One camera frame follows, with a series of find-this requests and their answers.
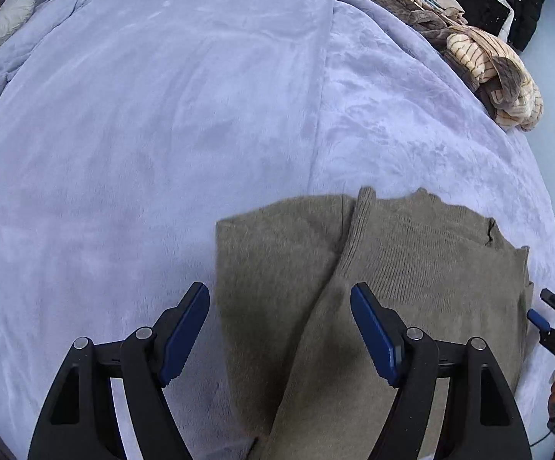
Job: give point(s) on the black clothes pile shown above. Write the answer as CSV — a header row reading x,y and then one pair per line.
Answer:
x,y
513,21

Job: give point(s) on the lavender plush bed blanket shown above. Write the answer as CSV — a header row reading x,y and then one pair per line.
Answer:
x,y
279,152

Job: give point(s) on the cream striped clothes pile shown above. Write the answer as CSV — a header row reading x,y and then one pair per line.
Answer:
x,y
486,64

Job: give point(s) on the olive brown knit sweater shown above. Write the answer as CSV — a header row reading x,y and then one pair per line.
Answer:
x,y
368,316

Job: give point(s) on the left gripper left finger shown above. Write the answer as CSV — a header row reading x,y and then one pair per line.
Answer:
x,y
78,417

